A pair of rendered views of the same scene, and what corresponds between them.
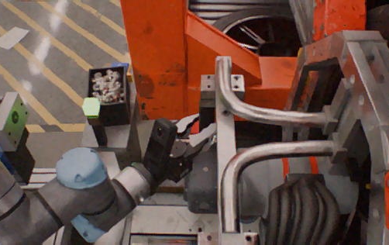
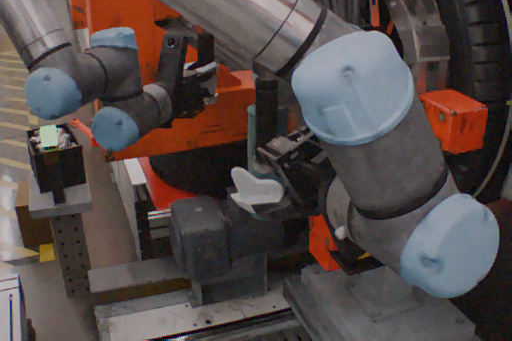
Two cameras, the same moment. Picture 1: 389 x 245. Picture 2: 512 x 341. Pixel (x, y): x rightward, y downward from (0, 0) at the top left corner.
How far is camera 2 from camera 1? 0.69 m
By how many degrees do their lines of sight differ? 31
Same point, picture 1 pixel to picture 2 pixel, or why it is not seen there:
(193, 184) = (189, 223)
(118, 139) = (77, 197)
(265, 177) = not seen: hidden behind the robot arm
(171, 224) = (166, 325)
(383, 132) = not seen: outside the picture
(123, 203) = (150, 104)
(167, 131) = (180, 37)
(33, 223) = (85, 64)
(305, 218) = not seen: outside the picture
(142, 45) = not seen: hidden behind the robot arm
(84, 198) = (123, 60)
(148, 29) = (116, 22)
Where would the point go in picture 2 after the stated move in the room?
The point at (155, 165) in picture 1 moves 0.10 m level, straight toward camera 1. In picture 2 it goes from (171, 81) to (196, 95)
